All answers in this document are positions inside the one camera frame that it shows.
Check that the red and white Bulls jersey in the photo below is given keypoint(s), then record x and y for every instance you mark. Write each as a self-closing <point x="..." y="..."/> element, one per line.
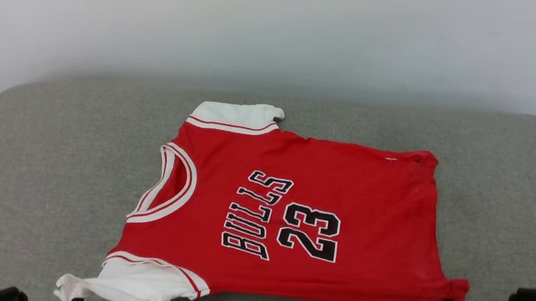
<point x="343" y="187"/>

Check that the grey fabric sofa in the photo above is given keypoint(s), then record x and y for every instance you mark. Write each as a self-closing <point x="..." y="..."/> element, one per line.
<point x="49" y="173"/>

